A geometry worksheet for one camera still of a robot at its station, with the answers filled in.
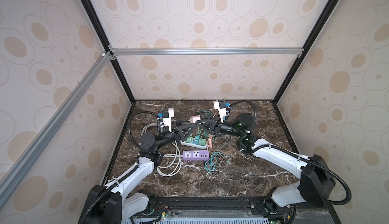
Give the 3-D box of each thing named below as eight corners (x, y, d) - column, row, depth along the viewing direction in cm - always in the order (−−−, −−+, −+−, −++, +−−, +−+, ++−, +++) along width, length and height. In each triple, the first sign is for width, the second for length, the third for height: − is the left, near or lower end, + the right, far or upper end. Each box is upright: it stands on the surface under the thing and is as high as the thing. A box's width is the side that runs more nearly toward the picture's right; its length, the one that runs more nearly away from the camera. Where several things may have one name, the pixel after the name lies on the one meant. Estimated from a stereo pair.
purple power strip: (182, 160, 91) (182, 158, 88) (183, 152, 94) (182, 150, 92) (209, 160, 91) (209, 158, 88) (209, 152, 94) (209, 150, 92)
